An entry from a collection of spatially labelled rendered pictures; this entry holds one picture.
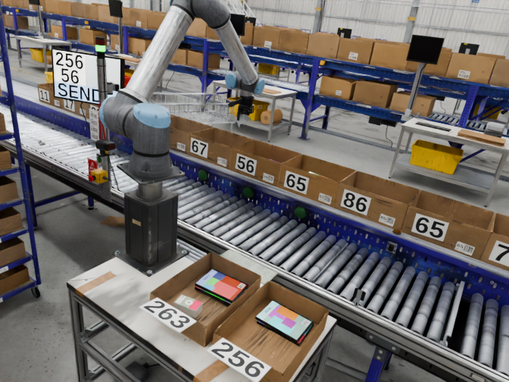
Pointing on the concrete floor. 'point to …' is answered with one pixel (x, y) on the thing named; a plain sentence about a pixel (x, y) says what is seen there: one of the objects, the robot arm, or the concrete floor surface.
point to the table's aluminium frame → (109, 364)
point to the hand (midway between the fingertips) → (240, 124)
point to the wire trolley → (199, 108)
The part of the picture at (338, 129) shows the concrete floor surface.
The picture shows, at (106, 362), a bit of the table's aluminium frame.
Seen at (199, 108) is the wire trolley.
